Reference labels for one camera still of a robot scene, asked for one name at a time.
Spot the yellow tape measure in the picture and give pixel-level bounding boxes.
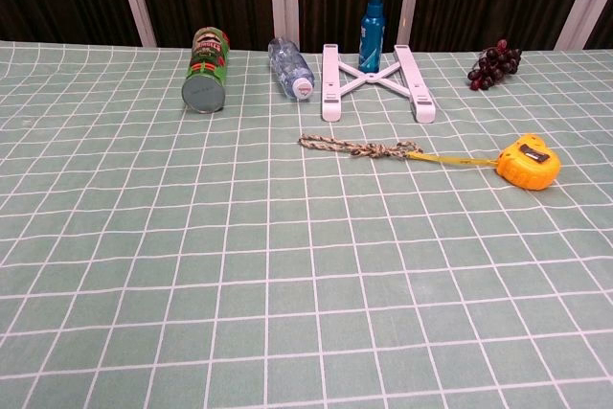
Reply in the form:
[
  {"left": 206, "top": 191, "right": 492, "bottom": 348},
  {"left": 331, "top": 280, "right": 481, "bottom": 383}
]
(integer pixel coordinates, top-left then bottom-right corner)
[{"left": 405, "top": 133, "right": 562, "bottom": 192}]

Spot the braided grey beige rope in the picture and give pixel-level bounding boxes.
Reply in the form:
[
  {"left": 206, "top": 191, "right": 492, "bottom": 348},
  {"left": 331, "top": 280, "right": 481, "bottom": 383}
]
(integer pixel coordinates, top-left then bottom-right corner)
[{"left": 298, "top": 134, "right": 424, "bottom": 160}]

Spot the white folding laptop stand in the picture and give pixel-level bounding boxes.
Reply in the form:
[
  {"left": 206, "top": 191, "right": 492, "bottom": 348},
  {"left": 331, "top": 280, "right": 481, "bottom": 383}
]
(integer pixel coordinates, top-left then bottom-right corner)
[{"left": 319, "top": 43, "right": 438, "bottom": 124}]

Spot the clear plastic water bottle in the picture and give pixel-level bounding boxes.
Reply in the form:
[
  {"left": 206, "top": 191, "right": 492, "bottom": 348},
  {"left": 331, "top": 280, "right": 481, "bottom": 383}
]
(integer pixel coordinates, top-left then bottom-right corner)
[{"left": 266, "top": 36, "right": 316, "bottom": 102}]

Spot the green chips can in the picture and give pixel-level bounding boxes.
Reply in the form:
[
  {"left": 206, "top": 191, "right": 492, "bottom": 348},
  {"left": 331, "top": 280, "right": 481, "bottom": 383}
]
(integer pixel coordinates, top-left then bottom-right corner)
[{"left": 180, "top": 26, "right": 231, "bottom": 115}]

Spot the blue spray bottle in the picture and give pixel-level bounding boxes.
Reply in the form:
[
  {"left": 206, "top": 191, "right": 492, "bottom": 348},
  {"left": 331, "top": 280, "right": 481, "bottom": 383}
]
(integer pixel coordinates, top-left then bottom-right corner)
[{"left": 357, "top": 0, "right": 387, "bottom": 74}]

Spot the green checked tablecloth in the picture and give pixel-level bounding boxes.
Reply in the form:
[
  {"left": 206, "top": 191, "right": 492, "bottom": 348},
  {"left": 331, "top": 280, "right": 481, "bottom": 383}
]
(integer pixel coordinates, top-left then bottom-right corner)
[{"left": 0, "top": 39, "right": 613, "bottom": 409}]

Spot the dark purple grape bunch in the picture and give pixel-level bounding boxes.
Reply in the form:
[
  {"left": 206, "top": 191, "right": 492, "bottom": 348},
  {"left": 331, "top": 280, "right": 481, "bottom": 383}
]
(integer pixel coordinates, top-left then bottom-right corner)
[{"left": 466, "top": 38, "right": 523, "bottom": 92}]

